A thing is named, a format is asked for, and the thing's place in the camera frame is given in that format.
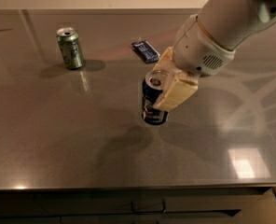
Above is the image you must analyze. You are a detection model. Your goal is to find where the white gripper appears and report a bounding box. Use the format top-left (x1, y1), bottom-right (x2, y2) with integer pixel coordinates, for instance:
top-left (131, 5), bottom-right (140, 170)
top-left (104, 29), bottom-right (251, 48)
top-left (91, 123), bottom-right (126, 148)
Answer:
top-left (153, 15), bottom-right (235, 111)

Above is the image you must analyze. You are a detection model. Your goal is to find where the green soda can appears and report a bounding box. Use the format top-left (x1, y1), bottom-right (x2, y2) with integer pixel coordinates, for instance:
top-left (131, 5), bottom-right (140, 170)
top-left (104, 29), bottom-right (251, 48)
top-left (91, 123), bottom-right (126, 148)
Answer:
top-left (57, 27), bottom-right (85, 70)

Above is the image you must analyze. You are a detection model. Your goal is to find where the blue rxbar blueberry wrapper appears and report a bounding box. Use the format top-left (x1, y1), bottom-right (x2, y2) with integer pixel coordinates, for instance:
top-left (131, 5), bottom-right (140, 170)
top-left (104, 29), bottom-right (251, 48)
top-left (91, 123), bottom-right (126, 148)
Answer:
top-left (131, 40), bottom-right (159, 63)

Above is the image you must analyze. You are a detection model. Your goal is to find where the blue pepsi can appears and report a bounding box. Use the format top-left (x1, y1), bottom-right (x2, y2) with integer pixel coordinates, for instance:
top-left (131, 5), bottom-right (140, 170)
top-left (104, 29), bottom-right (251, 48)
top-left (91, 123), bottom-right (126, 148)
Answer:
top-left (142, 70), bottom-right (168, 125)

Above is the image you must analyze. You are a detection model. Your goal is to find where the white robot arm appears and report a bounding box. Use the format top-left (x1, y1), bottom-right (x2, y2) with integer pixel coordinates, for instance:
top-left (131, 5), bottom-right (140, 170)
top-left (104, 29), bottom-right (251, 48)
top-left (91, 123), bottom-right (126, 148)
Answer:
top-left (154, 0), bottom-right (276, 111)

